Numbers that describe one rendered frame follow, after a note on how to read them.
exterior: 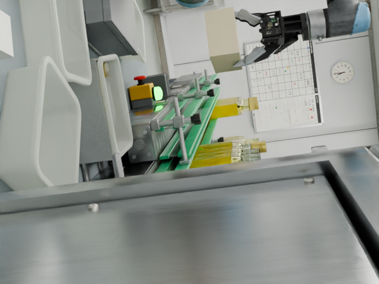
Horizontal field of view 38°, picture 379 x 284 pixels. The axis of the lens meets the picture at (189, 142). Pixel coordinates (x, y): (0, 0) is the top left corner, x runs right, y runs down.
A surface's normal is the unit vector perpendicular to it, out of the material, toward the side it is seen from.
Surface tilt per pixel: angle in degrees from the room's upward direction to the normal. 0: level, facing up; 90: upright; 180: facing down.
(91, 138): 90
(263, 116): 90
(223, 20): 90
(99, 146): 90
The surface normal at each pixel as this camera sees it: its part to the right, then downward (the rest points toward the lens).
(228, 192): -0.16, -0.97
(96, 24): 0.11, 0.98
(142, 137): -0.10, 0.19
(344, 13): -0.15, -0.18
